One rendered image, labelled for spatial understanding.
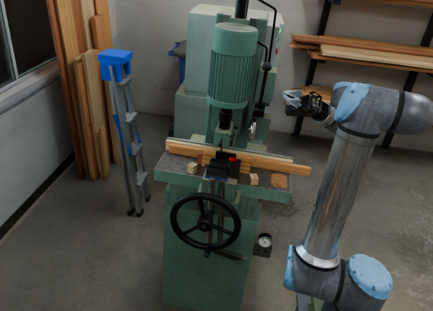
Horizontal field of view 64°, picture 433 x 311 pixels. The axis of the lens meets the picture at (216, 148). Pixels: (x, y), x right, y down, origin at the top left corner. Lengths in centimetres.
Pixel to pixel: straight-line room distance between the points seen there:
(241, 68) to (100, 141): 172
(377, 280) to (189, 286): 104
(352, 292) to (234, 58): 90
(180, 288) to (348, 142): 131
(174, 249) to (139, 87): 260
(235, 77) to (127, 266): 144
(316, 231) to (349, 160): 26
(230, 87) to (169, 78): 260
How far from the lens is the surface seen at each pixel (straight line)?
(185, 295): 206
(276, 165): 161
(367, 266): 131
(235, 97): 140
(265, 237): 157
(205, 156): 154
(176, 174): 152
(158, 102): 408
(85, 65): 266
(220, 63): 136
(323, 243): 118
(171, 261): 188
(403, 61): 343
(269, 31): 168
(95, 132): 285
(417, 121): 103
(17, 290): 237
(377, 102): 100
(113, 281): 228
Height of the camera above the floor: 176
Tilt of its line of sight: 30 degrees down
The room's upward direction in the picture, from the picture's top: 6 degrees clockwise
